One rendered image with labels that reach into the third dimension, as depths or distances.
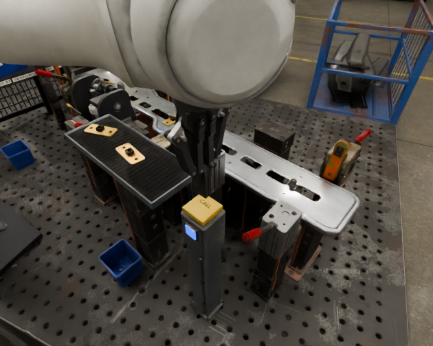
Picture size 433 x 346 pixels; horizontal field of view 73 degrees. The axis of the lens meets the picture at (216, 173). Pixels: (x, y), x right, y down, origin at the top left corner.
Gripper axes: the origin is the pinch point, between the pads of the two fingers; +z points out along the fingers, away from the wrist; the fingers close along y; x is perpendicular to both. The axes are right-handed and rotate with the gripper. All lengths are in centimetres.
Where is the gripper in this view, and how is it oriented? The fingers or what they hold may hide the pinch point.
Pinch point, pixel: (202, 180)
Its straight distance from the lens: 54.1
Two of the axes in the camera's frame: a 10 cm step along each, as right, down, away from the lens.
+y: 6.7, -5.0, 5.5
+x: -7.4, -4.5, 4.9
